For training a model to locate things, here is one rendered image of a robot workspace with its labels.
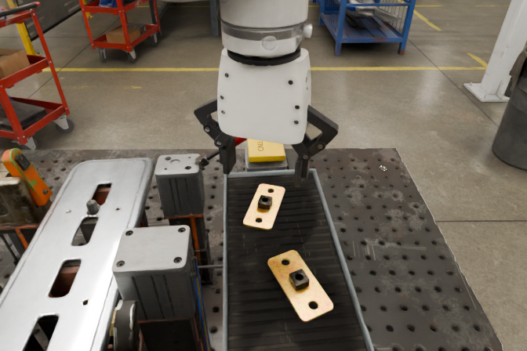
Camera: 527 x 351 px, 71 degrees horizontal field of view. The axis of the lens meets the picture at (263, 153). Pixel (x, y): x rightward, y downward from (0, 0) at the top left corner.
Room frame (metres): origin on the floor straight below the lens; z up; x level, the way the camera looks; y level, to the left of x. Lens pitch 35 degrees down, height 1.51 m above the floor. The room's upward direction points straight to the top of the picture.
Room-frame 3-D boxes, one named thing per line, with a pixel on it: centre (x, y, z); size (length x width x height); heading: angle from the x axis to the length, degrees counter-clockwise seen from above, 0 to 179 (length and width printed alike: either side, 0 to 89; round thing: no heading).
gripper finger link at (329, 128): (0.36, -0.05, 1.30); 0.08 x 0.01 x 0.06; 74
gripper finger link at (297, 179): (0.35, -0.06, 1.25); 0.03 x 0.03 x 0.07; 74
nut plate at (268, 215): (0.37, 0.00, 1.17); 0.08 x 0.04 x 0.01; 164
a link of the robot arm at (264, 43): (0.37, 0.00, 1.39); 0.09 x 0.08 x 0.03; 74
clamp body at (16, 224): (0.57, 0.52, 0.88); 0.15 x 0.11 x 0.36; 95
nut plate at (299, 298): (0.25, -0.04, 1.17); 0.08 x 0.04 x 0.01; 25
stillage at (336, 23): (4.71, -1.20, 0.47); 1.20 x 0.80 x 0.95; 2
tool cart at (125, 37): (4.16, 1.55, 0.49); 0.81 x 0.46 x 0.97; 168
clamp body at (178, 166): (0.60, 0.17, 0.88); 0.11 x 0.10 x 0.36; 95
